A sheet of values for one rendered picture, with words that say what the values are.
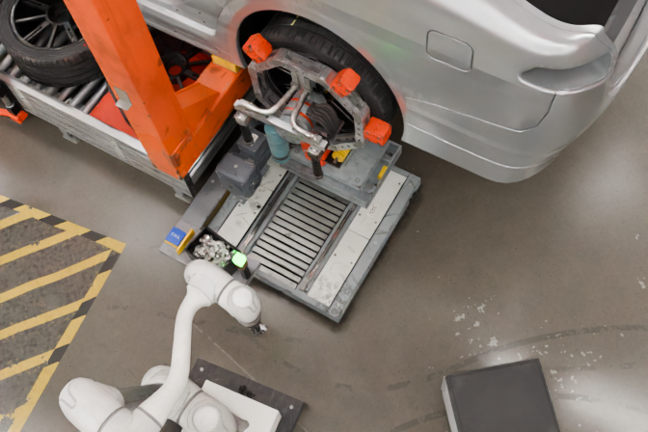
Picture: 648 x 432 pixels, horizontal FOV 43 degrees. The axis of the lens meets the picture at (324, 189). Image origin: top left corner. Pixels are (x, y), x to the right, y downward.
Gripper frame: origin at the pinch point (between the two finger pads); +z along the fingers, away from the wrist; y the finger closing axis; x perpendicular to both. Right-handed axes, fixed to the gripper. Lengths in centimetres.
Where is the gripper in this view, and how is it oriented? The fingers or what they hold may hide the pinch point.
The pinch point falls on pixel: (256, 330)
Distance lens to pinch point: 309.7
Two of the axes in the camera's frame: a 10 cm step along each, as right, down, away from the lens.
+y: 8.4, 4.8, -2.7
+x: 5.4, -7.7, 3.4
